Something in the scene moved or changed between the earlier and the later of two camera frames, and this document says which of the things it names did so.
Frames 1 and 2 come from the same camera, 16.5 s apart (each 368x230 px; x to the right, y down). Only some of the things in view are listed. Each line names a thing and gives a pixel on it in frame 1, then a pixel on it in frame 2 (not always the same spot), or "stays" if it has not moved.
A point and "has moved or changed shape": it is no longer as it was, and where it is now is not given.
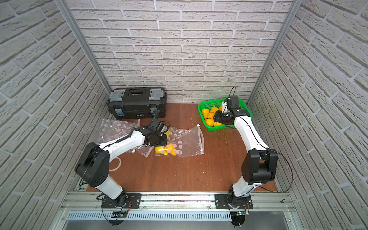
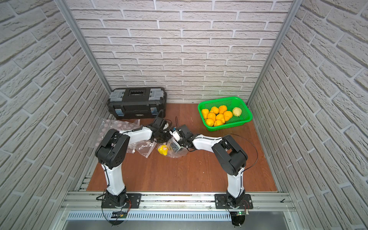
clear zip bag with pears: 180,142 has moved or changed shape
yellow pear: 213,109 stays
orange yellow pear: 172,149 has moved or changed shape
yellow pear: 217,123 stays
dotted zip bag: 145,150 stays
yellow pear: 205,112 stays
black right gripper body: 223,117 → 183,141
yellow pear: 209,122 stays
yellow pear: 210,115 stays
